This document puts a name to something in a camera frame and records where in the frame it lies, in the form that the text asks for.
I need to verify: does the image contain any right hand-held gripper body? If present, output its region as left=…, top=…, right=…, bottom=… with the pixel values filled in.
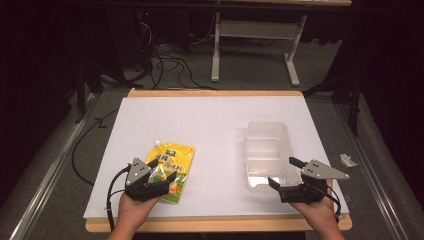
left=279, top=159, right=350, bottom=204

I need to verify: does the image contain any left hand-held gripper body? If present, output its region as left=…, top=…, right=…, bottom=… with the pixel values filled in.
left=124, top=157, right=171, bottom=202

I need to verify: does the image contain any yellow spout pouch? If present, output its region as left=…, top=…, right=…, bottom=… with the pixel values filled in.
left=145, top=140, right=197, bottom=205

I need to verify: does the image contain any clear plastic container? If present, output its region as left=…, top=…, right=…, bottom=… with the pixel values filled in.
left=243, top=121, right=303, bottom=194

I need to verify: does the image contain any person's left hand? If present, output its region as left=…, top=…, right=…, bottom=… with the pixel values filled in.
left=118, top=192, right=161, bottom=231

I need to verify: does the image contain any person's right hand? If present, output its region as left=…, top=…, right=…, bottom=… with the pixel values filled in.
left=289, top=179, right=338, bottom=231

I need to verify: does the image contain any crumpled white paper scrap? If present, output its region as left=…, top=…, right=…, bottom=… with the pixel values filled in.
left=339, top=152, right=359, bottom=168

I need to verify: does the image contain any white table mat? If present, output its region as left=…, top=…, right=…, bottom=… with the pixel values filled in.
left=82, top=96, right=350, bottom=220

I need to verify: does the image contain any wooden table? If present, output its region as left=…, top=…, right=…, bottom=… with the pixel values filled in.
left=84, top=88, right=354, bottom=234

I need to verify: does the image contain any black metal stand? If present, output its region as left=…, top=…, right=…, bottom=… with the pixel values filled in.
left=302, top=66, right=364, bottom=138
left=73, top=63, right=105, bottom=125

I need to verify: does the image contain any dark computer tower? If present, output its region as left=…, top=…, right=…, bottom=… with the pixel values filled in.
left=105, top=9, right=155, bottom=73

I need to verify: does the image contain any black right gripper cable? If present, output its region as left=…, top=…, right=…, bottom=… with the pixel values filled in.
left=312, top=182, right=343, bottom=224

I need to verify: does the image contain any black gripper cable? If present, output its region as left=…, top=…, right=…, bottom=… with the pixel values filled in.
left=312, top=182, right=343, bottom=224
left=105, top=163, right=133, bottom=233

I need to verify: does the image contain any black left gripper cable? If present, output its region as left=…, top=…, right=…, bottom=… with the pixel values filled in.
left=105, top=163, right=133, bottom=233

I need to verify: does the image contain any metal floor rail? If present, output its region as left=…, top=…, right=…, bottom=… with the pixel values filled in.
left=334, top=102, right=418, bottom=240
left=9, top=93, right=98, bottom=240

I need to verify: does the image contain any long black floor cable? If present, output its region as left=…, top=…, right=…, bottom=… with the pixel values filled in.
left=71, top=108, right=120, bottom=187

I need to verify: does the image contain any tangle of black floor cables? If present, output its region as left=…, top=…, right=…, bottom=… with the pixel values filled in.
left=133, top=19, right=219, bottom=92

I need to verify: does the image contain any white metal desk frame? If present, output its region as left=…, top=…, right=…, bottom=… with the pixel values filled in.
left=210, top=11, right=308, bottom=88

